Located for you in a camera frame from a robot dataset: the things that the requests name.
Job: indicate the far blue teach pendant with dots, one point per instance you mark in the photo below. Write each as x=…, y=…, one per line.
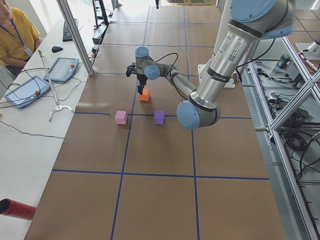
x=63, y=69

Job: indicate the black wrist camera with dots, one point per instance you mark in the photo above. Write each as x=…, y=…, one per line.
x=131, y=70

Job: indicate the pink foam block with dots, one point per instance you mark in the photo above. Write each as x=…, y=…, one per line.
x=121, y=117

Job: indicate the silver reacher grabber tool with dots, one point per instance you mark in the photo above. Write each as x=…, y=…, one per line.
x=58, y=107

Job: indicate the black computer mouse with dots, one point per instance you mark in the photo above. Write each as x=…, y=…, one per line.
x=56, y=49

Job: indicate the purple foam block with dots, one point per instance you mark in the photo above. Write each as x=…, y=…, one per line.
x=159, y=117

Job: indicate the near blue teach pendant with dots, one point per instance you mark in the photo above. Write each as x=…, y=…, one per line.
x=28, y=92

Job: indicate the black keyboard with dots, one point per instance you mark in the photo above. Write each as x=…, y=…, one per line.
x=66, y=33

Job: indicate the brown paper table mat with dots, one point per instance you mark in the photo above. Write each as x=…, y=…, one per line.
x=147, y=181

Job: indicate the orange foam block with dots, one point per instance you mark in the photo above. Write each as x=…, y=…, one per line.
x=145, y=96

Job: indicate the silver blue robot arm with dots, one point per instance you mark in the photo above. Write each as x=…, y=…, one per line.
x=250, y=21

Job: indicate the blue teach pendant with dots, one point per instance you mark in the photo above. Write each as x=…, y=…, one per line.
x=63, y=69
x=28, y=92

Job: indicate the person in yellow shirt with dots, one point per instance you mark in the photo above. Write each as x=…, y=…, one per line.
x=19, y=38

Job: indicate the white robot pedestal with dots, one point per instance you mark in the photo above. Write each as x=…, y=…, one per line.
x=227, y=52

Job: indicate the aluminium side frame rail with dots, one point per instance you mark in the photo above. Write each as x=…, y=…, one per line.
x=285, y=95

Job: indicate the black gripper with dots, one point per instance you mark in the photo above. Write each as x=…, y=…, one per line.
x=142, y=79

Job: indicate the aluminium frame post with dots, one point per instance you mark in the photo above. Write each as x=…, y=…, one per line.
x=68, y=17

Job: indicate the red cylinder tube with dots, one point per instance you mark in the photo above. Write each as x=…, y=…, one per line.
x=15, y=209

